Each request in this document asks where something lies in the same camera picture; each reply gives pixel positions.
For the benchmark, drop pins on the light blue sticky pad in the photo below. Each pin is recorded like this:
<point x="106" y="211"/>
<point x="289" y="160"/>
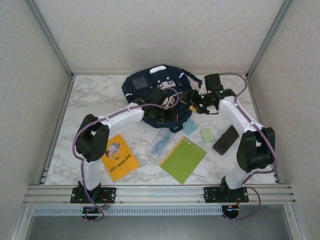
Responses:
<point x="190" y="127"/>

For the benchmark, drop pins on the clear pouch with blue pens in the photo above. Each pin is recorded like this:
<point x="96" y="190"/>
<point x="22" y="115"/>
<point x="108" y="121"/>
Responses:
<point x="160" y="145"/>

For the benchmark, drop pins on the navy blue backpack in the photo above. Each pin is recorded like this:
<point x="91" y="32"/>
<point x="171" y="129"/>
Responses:
<point x="131" y="88"/>

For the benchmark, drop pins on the light green sticky pad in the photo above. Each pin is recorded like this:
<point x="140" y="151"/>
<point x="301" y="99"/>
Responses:
<point x="207" y="135"/>

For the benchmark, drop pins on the green notebook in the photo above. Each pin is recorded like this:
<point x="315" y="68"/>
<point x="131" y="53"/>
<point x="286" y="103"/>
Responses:
<point x="183" y="160"/>

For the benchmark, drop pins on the yellow illustrated book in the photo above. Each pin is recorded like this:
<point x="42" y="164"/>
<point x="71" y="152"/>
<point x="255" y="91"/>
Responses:
<point x="122" y="162"/>

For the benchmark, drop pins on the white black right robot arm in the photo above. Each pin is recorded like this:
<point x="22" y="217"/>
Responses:
<point x="232" y="112"/>

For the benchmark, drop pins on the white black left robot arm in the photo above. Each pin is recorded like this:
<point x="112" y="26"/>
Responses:
<point x="117" y="117"/>

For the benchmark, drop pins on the black controller board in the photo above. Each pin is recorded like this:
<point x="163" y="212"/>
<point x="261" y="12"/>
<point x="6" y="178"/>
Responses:
<point x="231" y="212"/>
<point x="92" y="211"/>

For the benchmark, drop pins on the aluminium table side rail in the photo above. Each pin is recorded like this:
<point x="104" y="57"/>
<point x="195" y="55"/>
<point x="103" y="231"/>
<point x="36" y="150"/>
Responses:
<point x="255" y="100"/>
<point x="65" y="100"/>

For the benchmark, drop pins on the aluminium frame post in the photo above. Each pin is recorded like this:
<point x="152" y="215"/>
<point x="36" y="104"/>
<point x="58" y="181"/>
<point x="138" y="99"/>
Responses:
<point x="269" y="37"/>
<point x="50" y="37"/>

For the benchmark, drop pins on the aluminium mounting rail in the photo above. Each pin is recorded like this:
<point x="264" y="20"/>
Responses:
<point x="160" y="195"/>

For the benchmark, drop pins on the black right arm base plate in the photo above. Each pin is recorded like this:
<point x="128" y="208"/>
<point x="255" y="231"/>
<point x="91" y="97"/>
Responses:
<point x="211" y="193"/>

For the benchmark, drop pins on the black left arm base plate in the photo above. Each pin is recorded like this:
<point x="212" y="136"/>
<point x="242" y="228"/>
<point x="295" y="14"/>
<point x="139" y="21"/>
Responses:
<point x="107" y="193"/>

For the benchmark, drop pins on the aluminium lower frame bar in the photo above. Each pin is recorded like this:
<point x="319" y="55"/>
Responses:
<point x="297" y="222"/>
<point x="22" y="222"/>

